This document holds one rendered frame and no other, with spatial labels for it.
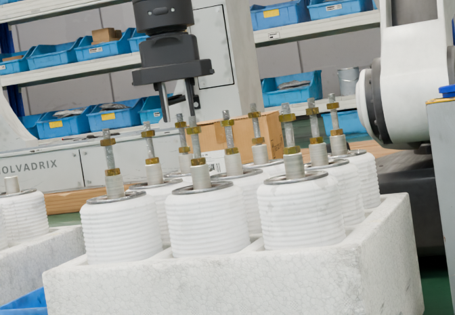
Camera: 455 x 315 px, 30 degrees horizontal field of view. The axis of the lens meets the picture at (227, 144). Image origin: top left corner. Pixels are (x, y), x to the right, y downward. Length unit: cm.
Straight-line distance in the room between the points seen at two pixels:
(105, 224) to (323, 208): 27
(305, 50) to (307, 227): 872
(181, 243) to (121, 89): 947
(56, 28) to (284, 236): 999
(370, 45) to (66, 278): 856
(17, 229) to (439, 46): 73
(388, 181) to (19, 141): 254
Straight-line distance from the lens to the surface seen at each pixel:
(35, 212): 141
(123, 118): 634
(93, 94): 1064
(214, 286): 96
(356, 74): 589
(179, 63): 126
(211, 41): 327
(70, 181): 350
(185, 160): 128
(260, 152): 124
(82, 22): 1070
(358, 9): 577
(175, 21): 125
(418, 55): 136
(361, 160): 118
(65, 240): 142
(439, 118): 111
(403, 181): 146
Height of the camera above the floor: 35
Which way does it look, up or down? 3 degrees down
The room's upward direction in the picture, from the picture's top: 8 degrees counter-clockwise
